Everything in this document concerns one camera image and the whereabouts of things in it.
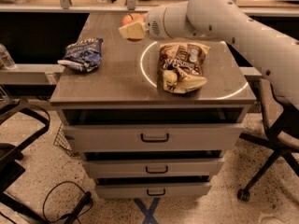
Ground brown chip bag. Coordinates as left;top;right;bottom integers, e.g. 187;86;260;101
158;42;210;94

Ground grey drawer cabinet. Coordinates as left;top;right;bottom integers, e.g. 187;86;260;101
50;14;255;186

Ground black office chair right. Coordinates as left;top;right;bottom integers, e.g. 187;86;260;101
237;78;299;203

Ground bottom drawer with handle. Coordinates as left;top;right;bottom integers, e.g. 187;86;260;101
95;182;211;199

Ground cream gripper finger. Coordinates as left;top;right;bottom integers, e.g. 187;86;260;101
119;21;148;40

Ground red apple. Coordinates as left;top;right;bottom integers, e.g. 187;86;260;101
121;12;146;43

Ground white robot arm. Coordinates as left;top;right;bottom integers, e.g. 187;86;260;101
119;0;299;108

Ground wire mesh basket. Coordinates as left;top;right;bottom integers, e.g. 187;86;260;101
53;123;78;158

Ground drawer with handle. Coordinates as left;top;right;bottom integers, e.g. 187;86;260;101
95;182;211;199
64;123;243;152
83;158;224;178

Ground black cable on floor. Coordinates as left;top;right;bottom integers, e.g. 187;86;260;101
42;180;94;224

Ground blue chip bag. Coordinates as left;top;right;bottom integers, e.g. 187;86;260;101
57;38;103;73

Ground black chair left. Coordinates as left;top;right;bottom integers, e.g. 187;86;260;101
0;98;50;224

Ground middle drawer with handle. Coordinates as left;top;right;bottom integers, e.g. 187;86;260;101
83;158;224;178

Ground plastic water bottle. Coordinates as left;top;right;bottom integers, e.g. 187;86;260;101
0;44;16;69

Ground top drawer with handle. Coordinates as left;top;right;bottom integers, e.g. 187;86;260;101
64;123;243;152

